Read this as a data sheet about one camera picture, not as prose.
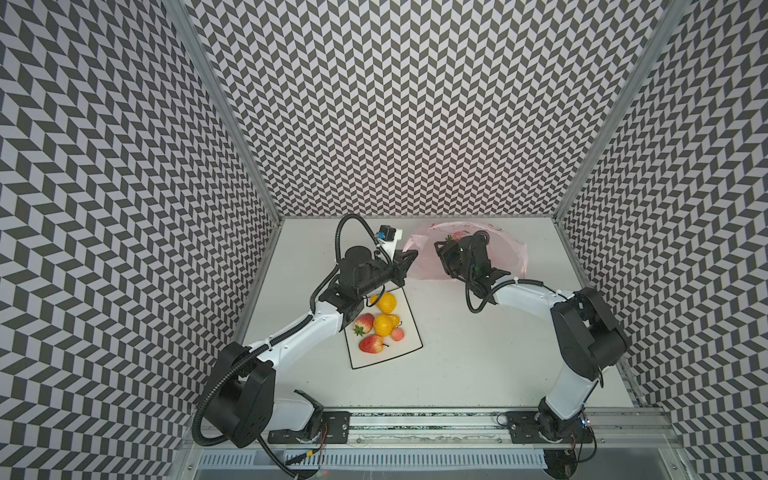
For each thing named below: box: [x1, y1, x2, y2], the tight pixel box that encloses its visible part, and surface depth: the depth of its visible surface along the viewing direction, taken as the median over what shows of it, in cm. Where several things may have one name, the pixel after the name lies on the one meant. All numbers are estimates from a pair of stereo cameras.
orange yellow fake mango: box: [376, 292, 397, 314], surface depth 91 cm
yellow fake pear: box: [374, 313, 402, 337], surface depth 87 cm
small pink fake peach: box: [392, 327, 405, 342], surface depth 88 cm
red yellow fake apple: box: [359, 334, 384, 354], surface depth 84 cm
